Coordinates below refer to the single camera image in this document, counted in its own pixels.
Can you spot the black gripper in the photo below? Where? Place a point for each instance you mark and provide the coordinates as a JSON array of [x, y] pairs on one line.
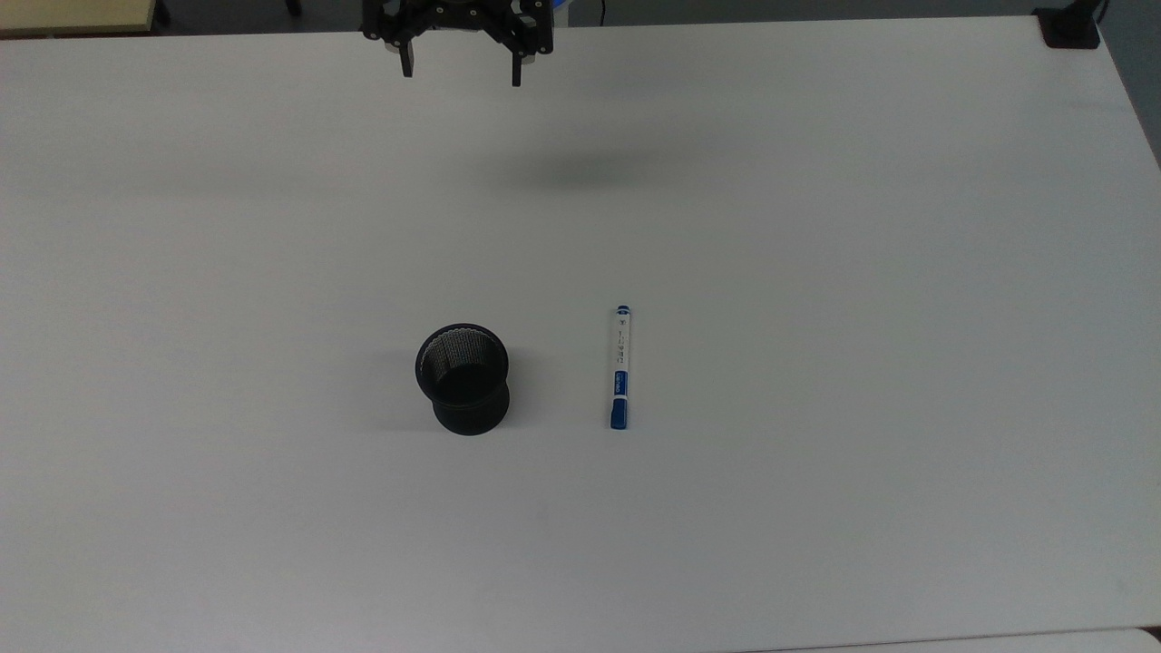
[[458, 16]]

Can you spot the black mesh pen cup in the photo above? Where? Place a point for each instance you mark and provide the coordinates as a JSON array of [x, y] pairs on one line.
[[464, 381]]

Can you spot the white blue marker pen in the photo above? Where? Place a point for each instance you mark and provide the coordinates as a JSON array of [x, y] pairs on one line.
[[621, 367]]

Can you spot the white adjacent table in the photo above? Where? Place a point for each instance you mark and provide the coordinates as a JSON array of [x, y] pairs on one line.
[[1043, 645]]

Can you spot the black table clamp mount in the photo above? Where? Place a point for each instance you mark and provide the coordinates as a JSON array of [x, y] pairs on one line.
[[1070, 29]]

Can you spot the light wooden desk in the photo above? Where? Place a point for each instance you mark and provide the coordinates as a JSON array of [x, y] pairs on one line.
[[73, 14]]

